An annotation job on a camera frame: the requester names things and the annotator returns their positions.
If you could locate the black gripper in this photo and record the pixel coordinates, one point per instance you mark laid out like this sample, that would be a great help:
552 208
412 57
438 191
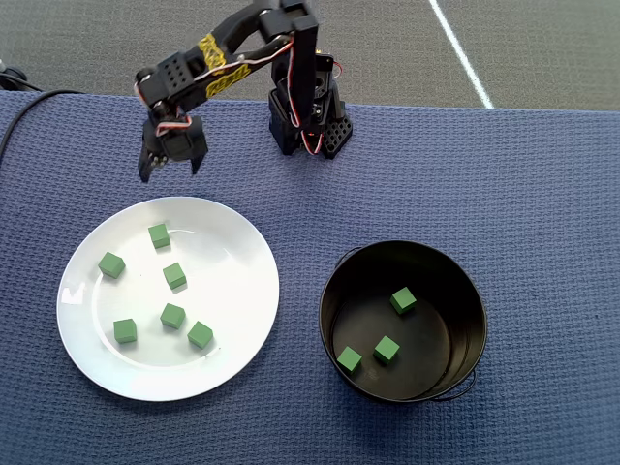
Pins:
175 147

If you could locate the small green cube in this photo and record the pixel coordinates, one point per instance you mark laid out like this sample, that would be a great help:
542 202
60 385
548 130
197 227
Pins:
159 236
112 265
403 300
386 350
125 331
174 275
200 334
349 360
173 316

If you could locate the black metal bucket container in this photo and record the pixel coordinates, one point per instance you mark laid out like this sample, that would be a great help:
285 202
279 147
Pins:
426 358

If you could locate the white round plate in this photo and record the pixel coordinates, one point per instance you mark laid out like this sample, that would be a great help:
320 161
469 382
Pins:
145 373

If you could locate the blue woven table mat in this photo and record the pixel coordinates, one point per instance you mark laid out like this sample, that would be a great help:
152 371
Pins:
484 194

